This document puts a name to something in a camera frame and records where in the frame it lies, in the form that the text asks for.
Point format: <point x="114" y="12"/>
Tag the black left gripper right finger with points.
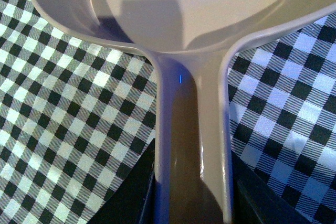
<point x="255" y="202"/>

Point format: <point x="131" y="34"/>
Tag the checkered bedding cloth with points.
<point x="76" y="118"/>

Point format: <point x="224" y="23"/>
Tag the beige plastic dustpan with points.
<point x="190" y="44"/>

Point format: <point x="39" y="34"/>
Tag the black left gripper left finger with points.
<point x="133" y="201"/>

